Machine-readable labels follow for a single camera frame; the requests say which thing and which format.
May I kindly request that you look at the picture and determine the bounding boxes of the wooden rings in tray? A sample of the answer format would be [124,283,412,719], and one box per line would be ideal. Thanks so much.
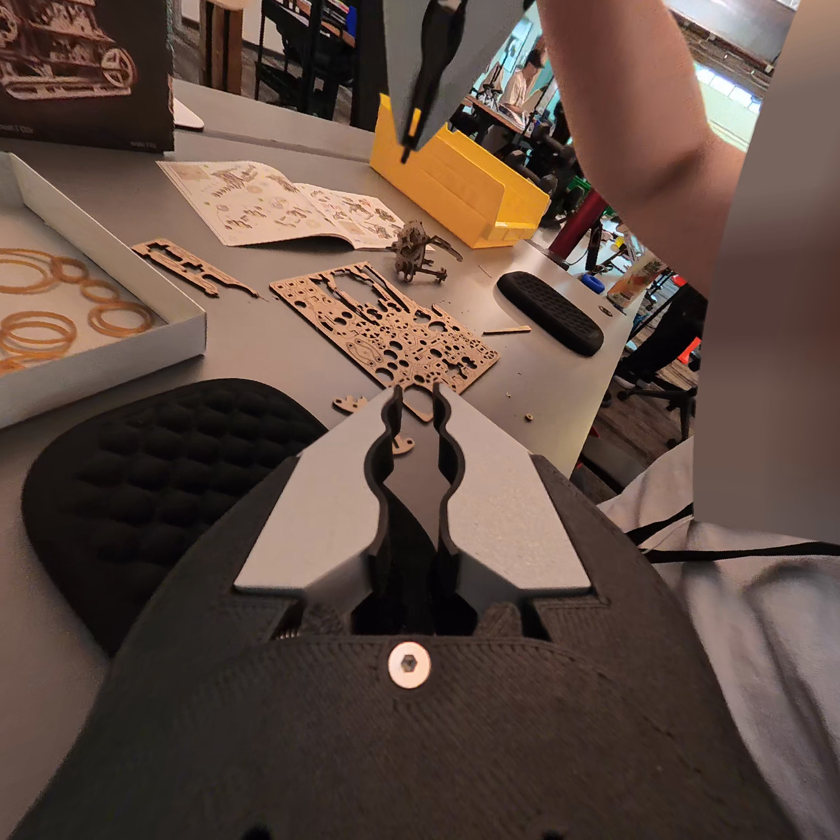
[0,248,155,376]

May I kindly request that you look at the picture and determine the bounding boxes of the white cardboard tray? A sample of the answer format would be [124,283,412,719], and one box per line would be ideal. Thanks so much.
[0,152,207,431]

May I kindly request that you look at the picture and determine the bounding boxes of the small plywood frame offcut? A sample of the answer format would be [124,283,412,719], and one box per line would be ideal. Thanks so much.
[130,238,261,301]

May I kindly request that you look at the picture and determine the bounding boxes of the wooden display stand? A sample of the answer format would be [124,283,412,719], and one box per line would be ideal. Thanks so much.
[199,0,245,93]

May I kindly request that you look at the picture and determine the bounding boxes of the black padded wrist rest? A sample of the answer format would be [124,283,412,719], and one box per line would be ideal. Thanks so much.
[21,377,447,657]
[495,271,605,357]

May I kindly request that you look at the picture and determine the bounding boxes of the printed instruction booklet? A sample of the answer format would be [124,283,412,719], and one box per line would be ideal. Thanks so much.
[157,161,408,252]

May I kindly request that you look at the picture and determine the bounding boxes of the large plywood parts sheet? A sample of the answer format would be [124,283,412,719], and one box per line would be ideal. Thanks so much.
[269,261,501,424]

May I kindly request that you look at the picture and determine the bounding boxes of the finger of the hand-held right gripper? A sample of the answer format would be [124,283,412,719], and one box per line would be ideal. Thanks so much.
[417,0,526,155]
[382,0,442,163]

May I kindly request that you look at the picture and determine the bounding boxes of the dark partly built wooden model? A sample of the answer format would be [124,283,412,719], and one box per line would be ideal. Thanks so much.
[386,220,465,284]

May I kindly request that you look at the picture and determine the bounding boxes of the black model kit box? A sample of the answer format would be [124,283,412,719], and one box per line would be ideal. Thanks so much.
[0,0,176,153]

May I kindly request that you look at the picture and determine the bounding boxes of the printed can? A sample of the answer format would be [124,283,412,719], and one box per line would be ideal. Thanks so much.
[607,259,664,309]

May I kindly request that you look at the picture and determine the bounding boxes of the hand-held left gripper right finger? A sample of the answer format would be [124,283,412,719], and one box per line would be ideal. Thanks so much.
[433,382,592,622]

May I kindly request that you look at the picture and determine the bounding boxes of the yellow plastic bin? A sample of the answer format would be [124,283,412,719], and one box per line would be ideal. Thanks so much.
[369,92,551,249]

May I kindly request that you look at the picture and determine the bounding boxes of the black office chair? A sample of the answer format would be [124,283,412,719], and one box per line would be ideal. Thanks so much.
[613,282,706,450]

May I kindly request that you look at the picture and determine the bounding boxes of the red tube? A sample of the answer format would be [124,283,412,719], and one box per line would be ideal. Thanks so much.
[548,189,608,260]

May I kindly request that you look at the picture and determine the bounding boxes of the person's right forearm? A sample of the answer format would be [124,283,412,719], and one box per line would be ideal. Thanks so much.
[535,0,756,298]

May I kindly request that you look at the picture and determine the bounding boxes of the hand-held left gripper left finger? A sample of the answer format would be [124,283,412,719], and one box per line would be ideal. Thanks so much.
[233,386,403,626]

